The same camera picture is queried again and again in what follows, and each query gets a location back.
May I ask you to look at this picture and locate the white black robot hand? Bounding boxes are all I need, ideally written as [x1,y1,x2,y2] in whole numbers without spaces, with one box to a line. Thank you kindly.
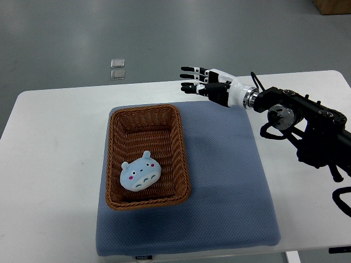
[179,66,250,108]

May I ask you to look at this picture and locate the blue plush toy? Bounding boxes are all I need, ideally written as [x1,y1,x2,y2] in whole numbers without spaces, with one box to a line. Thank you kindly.
[120,151,161,192]

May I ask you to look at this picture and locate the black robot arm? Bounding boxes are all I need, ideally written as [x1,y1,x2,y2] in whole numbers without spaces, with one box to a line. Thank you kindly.
[180,66,350,182]

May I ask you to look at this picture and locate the brown wicker basket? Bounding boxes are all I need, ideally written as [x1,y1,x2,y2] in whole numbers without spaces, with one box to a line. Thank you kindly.
[105,104,191,210]

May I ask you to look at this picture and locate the upper metal floor plate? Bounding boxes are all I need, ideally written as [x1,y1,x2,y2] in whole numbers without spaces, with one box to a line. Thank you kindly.
[110,59,125,68]

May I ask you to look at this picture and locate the blue cushion mat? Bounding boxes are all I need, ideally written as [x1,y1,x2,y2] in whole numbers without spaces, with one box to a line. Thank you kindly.
[96,101,280,256]

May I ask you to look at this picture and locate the white table leg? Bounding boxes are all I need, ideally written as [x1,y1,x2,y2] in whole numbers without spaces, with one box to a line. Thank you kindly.
[285,250,301,263]

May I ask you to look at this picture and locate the black table control panel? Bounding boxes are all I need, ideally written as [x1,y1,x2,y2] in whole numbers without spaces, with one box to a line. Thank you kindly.
[329,246,351,254]

